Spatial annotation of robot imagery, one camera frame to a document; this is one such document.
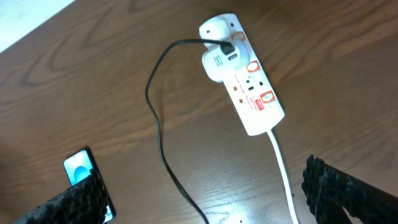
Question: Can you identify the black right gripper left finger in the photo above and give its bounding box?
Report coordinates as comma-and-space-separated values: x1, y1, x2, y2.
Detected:
13, 169, 109, 224

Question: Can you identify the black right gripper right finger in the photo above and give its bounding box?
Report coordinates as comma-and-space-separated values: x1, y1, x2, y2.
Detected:
302, 156, 397, 224

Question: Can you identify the blue Galaxy smartphone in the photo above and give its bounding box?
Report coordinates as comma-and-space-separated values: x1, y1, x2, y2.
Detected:
63, 146, 116, 223

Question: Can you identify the black charging cable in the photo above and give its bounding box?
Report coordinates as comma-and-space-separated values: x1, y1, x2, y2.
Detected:
144, 38, 236, 224

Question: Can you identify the white USB charger plug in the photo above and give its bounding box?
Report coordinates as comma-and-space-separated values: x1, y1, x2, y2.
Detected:
199, 14, 250, 83

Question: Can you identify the white power strip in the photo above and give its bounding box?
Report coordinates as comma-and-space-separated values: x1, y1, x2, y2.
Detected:
220, 32, 285, 136

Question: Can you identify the white power strip cord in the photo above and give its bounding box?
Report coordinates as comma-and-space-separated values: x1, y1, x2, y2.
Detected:
266, 129, 300, 224

